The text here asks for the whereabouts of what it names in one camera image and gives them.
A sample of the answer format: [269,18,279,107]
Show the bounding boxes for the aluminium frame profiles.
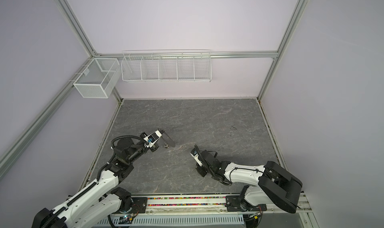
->
[1,0,309,179]

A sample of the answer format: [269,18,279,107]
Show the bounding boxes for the large toothed metal keyring disc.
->
[158,129,176,149]

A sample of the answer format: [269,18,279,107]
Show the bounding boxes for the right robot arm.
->
[190,145,303,214]

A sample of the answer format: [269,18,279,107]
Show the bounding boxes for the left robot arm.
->
[32,129,165,228]

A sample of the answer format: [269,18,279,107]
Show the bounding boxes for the aluminium rail with coloured beads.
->
[62,192,313,217]

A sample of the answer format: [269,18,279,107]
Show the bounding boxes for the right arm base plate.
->
[225,196,267,212]

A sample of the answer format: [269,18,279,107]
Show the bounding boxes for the white wire shelf basket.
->
[121,50,212,82]

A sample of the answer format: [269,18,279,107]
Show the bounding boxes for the small circuit board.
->
[118,216,133,225]

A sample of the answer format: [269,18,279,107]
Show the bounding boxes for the white mesh box basket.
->
[74,58,121,98]

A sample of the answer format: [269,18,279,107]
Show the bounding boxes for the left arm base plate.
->
[119,197,148,214]

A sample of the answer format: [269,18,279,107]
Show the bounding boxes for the white slotted cable duct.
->
[95,214,245,228]

